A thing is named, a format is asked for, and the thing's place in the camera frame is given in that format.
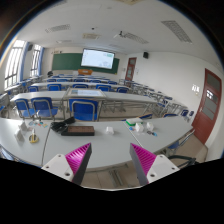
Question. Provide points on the colourful flat cards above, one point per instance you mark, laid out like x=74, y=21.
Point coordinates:
x=39, y=124

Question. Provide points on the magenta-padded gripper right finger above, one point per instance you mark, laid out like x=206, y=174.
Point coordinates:
x=162, y=165

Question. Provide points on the small white box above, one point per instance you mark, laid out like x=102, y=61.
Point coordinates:
x=19, y=134
x=23, y=126

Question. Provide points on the orange teacher podium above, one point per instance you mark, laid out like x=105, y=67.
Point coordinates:
x=85, y=71

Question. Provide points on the white box with green print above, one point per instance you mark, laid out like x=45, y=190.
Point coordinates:
x=139, y=127
x=149, y=126

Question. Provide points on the green and white pack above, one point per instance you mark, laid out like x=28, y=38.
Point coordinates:
x=134, y=121

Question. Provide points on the green chalkboard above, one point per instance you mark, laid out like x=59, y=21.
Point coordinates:
x=65, y=61

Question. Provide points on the ceiling vents and lights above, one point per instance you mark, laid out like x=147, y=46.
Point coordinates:
x=176, y=30

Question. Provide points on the dark brown power strip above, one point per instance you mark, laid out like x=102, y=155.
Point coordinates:
x=78, y=130

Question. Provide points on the black wall speaker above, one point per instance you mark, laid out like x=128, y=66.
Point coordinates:
x=145, y=55
x=30, y=47

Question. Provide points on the long white classroom desk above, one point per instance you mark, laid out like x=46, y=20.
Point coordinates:
x=130, y=97
x=36, y=95

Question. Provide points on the blue curtain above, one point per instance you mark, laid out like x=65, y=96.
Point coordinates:
x=24, y=61
x=41, y=61

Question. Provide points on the ceiling projector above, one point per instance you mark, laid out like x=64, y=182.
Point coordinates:
x=120, y=34

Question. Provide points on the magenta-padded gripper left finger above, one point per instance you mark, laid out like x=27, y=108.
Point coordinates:
x=58, y=165

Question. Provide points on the bright paned window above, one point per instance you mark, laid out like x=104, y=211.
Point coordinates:
x=35, y=61
x=13, y=65

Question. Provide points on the grey framed flat panel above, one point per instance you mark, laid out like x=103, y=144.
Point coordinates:
x=86, y=93

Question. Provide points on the lit projector screen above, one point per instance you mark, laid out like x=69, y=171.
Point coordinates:
x=97, y=59

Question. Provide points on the group of blue chairs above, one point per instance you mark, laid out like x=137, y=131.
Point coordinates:
x=103, y=87

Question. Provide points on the blue chair with metal frame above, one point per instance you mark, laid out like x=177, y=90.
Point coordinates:
x=85, y=110
x=22, y=107
x=45, y=106

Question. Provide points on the small blue black gadget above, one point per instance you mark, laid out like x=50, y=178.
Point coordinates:
x=152, y=133

